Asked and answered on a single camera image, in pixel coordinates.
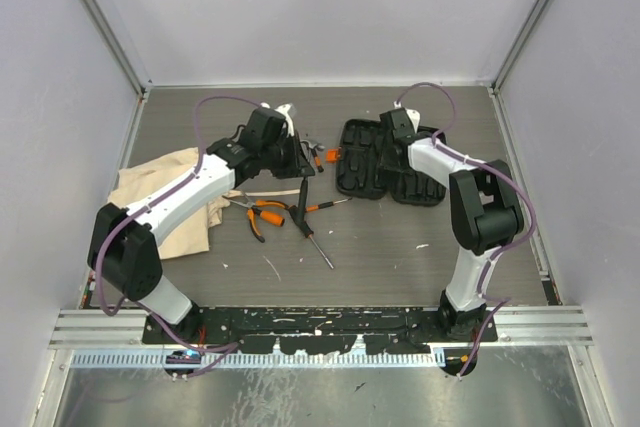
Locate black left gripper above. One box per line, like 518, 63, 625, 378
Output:
260, 130, 312, 179

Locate orange small tool piece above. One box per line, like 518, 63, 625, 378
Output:
325, 148, 341, 164

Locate orange black slim screwdriver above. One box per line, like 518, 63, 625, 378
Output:
306, 197, 353, 213

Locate black plastic tool case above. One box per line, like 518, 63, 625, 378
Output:
335, 119, 446, 207

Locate black handled large screwdriver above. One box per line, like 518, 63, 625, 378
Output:
288, 205, 335, 270

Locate black handled claw hammer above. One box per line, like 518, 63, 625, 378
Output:
297, 139, 323, 213

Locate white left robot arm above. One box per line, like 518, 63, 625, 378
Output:
87, 104, 313, 343

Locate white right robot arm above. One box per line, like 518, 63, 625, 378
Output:
380, 107, 525, 341

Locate small black orange screwdriver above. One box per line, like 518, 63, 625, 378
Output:
309, 146, 324, 173

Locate orange black pliers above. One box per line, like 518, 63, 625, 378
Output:
228, 198, 288, 243

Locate wooden flat stick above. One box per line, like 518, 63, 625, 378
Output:
233, 189, 300, 198

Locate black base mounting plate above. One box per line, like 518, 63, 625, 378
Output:
141, 305, 498, 354

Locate beige cloth bag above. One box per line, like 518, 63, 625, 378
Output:
108, 147, 236, 260

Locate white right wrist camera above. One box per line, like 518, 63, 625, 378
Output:
394, 101, 421, 133

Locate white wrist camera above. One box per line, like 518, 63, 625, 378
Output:
260, 102, 296, 137
394, 101, 421, 133

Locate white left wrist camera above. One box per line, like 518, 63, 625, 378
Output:
260, 102, 296, 137

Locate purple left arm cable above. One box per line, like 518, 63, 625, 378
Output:
95, 94, 271, 382

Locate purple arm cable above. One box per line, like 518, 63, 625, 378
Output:
393, 81, 539, 381
95, 94, 271, 382

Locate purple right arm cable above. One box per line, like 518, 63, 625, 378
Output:
393, 81, 539, 381

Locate aluminium front rail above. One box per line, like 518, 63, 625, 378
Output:
48, 305, 594, 349

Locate white slotted cable duct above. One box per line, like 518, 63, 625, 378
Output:
70, 349, 445, 370

